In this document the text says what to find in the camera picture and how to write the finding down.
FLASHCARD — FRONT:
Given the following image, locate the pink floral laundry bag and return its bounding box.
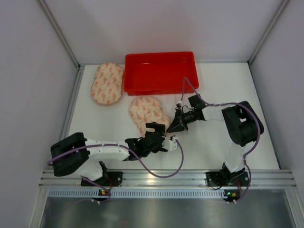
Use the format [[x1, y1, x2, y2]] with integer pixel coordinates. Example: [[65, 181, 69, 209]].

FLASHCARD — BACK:
[[129, 96, 171, 136], [91, 63, 124, 105]]

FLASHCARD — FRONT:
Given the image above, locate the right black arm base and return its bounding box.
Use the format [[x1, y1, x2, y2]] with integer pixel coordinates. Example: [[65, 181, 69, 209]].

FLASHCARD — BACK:
[[206, 170, 249, 190]]

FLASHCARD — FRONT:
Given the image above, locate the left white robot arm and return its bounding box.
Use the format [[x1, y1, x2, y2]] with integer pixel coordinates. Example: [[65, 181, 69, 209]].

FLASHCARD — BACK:
[[49, 122, 175, 181]]

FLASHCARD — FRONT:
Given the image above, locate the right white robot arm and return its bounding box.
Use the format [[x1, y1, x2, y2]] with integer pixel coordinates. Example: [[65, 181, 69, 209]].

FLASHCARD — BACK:
[[167, 95, 264, 180]]

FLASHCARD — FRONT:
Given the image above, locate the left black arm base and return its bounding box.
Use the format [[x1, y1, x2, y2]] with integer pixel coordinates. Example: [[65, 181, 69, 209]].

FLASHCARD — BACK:
[[93, 171, 123, 187]]

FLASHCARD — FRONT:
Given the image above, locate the red plastic bin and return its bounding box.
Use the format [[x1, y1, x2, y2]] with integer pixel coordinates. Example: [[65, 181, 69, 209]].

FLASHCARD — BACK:
[[123, 51, 199, 96]]

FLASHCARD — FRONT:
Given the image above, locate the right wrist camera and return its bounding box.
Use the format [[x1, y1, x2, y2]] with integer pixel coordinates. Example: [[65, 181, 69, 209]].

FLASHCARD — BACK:
[[175, 100, 182, 110]]

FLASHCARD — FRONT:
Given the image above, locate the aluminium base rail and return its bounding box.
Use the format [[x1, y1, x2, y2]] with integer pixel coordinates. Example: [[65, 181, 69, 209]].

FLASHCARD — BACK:
[[38, 170, 296, 199]]

